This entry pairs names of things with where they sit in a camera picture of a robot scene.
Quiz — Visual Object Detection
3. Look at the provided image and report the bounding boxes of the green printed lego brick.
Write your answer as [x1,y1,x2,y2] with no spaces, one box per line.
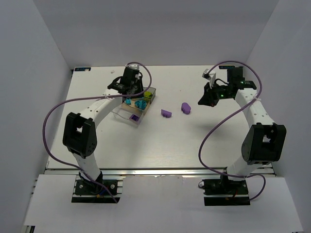
[143,91,153,100]

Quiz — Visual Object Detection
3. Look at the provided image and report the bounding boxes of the blue printed lego brick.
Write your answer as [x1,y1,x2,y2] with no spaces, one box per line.
[135,100,147,110]

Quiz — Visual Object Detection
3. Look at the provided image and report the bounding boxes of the purple rounded lego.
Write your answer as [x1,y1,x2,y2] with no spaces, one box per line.
[181,102,191,115]

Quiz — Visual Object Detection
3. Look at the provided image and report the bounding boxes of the purple orange lego piece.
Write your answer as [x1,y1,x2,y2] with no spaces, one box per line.
[129,114,139,122]

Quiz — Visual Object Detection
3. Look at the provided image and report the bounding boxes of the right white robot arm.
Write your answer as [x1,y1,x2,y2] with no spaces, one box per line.
[198,66,287,181]

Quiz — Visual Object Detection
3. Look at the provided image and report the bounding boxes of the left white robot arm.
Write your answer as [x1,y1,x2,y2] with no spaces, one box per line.
[63,64,143,181]

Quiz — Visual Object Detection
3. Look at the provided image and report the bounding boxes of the grey translucent container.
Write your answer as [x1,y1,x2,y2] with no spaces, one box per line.
[140,87,156,104]

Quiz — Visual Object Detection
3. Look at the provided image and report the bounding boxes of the clear translucent container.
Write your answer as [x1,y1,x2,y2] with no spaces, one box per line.
[111,107,144,127]

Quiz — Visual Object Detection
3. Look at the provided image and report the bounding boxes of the right corner label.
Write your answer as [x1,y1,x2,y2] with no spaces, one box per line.
[218,65,235,70]

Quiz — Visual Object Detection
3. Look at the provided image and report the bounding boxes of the corner label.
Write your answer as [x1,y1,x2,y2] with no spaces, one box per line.
[74,67,91,72]
[218,65,235,70]

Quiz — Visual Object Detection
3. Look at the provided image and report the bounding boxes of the purple arched lego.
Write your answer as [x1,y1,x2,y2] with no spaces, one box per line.
[161,109,172,118]

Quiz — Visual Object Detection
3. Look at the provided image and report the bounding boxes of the left corner label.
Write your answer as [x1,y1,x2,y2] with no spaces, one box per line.
[74,67,91,72]

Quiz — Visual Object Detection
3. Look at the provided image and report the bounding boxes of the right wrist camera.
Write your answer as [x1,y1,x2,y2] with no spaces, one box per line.
[202,68,216,88]

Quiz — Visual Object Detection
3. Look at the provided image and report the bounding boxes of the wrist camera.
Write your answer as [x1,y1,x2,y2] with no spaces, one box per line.
[202,68,216,88]
[126,63,140,71]

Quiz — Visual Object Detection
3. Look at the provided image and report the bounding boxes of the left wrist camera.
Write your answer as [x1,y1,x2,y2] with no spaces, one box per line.
[126,63,140,71]

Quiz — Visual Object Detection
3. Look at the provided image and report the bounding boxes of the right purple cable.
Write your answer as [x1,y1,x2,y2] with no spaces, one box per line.
[198,60,267,201]

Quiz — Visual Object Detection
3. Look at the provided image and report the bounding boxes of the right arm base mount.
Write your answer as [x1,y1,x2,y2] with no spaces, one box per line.
[198,178,250,206]

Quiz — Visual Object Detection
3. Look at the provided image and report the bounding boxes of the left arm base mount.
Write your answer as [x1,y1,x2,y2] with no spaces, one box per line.
[71,175,123,204]

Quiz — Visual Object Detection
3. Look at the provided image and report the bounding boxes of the aluminium table rail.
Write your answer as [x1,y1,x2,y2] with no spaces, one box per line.
[45,167,277,177]

